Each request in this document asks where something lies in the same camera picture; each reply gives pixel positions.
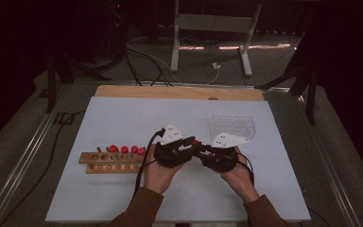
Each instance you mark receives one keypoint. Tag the person's right hand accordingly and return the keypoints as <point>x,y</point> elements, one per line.
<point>241,181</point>

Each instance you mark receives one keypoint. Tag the white table sheet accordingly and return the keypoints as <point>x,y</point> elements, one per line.
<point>176,113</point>

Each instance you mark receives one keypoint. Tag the metal floor rail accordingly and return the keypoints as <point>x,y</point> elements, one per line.
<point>22,160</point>
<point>327,160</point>

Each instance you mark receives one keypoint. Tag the clear plastic test tube rack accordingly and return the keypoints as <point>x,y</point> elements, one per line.
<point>233,124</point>

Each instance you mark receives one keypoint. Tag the wooden test tube rack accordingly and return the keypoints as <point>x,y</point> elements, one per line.
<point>113,167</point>

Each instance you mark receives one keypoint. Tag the white metal stand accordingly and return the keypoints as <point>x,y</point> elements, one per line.
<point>214,22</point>

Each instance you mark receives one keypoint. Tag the black tripod stand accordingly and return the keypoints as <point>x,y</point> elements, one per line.
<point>51,88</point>

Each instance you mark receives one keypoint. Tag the dark equipment tower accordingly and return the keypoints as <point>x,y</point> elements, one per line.
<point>117,28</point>

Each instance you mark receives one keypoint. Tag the red-capped test tube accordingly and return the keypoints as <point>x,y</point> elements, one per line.
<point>134,148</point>
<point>141,150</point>
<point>113,148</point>
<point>124,149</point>
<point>196,142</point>

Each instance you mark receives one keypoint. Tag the person's left hand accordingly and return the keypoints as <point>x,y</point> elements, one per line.
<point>157,178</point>

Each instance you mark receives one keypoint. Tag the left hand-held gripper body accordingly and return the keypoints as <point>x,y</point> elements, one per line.
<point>171,154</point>

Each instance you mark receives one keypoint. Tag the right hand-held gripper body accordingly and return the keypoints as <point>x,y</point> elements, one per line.
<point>222,159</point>

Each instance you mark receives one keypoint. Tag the white plug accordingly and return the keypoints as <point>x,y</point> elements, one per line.
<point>216,66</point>

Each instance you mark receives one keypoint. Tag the black curtain stand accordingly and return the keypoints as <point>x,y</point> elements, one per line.
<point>310,101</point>

